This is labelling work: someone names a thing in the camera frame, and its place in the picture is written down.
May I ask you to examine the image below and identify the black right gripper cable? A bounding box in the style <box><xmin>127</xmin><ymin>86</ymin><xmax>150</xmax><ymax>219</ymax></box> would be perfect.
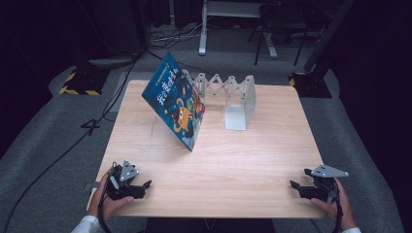
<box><xmin>332</xmin><ymin>197</ymin><xmax>345</xmax><ymax>233</ymax></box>

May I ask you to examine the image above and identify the black tape floor mark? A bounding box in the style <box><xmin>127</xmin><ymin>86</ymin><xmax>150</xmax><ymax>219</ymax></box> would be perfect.
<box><xmin>80</xmin><ymin>117</ymin><xmax>101</xmax><ymax>137</ymax></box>

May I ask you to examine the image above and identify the person's right hand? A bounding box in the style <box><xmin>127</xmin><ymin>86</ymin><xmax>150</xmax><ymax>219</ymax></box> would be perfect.
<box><xmin>309</xmin><ymin>177</ymin><xmax>358</xmax><ymax>232</ymax></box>

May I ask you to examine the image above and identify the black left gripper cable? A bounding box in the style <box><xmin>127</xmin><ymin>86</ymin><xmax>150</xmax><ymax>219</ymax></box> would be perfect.
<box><xmin>96</xmin><ymin>183</ymin><xmax>114</xmax><ymax>233</ymax></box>

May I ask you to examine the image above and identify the blue cartoon picture book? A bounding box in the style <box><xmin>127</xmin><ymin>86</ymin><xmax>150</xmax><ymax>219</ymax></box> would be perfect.
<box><xmin>141</xmin><ymin>51</ymin><xmax>207</xmax><ymax>152</ymax></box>

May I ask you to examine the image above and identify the black yellow striped stand base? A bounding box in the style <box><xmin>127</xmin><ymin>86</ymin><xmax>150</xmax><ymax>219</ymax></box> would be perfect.
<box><xmin>288</xmin><ymin>71</ymin><xmax>333</xmax><ymax>99</ymax></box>
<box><xmin>58</xmin><ymin>67</ymin><xmax>112</xmax><ymax>97</ymax></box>

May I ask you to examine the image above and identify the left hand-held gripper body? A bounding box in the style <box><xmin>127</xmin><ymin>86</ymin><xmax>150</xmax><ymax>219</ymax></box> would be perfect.
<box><xmin>106</xmin><ymin>159</ymin><xmax>144</xmax><ymax>201</ymax></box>

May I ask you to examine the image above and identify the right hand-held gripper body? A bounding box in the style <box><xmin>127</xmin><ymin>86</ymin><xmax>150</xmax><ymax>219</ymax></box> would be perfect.
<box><xmin>303</xmin><ymin>163</ymin><xmax>350</xmax><ymax>206</ymax></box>

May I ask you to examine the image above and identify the translucent expandable book rack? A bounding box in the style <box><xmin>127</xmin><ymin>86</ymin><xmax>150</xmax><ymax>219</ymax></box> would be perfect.
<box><xmin>182</xmin><ymin>68</ymin><xmax>258</xmax><ymax>132</ymax></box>

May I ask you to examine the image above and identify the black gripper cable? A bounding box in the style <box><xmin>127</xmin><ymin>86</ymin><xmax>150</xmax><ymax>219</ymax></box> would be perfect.
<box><xmin>96</xmin><ymin>183</ymin><xmax>114</xmax><ymax>233</ymax></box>
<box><xmin>332</xmin><ymin>197</ymin><xmax>345</xmax><ymax>233</ymax></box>

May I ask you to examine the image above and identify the black metal chair frame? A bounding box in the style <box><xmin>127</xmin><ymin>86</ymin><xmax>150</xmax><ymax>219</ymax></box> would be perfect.
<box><xmin>247</xmin><ymin>2</ymin><xmax>313</xmax><ymax>67</ymax></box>

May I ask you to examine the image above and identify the white metal desk frame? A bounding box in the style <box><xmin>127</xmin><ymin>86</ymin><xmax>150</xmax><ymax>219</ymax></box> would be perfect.
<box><xmin>197</xmin><ymin>0</ymin><xmax>280</xmax><ymax>60</ymax></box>

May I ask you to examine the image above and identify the long black floor cable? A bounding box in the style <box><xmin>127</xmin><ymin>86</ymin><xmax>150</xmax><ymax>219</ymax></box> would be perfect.
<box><xmin>0</xmin><ymin>48</ymin><xmax>144</xmax><ymax>233</ymax></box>

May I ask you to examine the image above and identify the dark slanted stand pole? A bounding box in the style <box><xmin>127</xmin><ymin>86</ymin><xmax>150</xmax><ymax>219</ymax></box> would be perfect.
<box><xmin>303</xmin><ymin>0</ymin><xmax>357</xmax><ymax>74</ymax></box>

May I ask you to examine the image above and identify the person's left hand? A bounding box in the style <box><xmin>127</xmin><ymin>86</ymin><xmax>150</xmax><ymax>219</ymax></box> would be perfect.
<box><xmin>86</xmin><ymin>170</ymin><xmax>136</xmax><ymax>223</ymax></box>

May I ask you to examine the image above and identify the bundle of floor cables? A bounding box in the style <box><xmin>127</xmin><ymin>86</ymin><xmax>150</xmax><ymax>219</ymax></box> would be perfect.
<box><xmin>148</xmin><ymin>22</ymin><xmax>204</xmax><ymax>50</ymax></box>

